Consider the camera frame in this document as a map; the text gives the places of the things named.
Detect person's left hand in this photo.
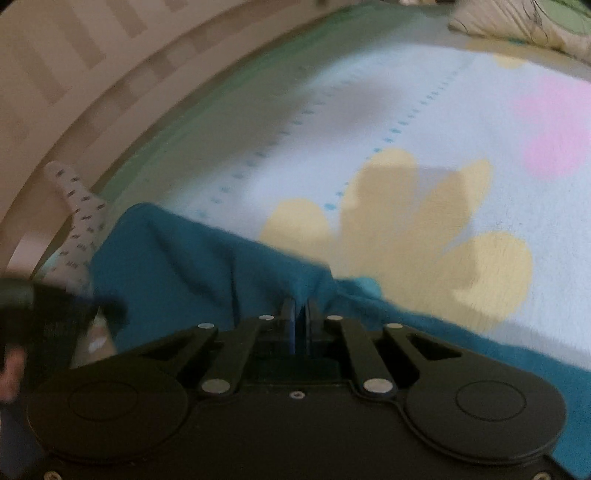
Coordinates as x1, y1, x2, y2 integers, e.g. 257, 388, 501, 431
0, 346, 26, 403

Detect white patterned sock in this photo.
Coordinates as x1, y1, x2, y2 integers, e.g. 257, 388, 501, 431
44, 161, 112, 301

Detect floral bed blanket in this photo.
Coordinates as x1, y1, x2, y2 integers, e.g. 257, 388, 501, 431
34, 4, 591, 365

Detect teal pants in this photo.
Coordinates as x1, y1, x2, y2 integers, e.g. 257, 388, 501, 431
90, 202, 591, 478

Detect wooden bed rail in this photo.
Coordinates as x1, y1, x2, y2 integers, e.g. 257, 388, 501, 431
0, 0, 407, 278

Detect cream pillow with green print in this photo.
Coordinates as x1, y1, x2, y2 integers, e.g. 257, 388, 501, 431
449, 0, 591, 68

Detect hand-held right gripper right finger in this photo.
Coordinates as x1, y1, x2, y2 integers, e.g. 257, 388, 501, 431
302, 298, 463, 398

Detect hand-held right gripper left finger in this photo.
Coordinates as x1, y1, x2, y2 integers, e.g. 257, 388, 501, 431
134, 298, 297, 398

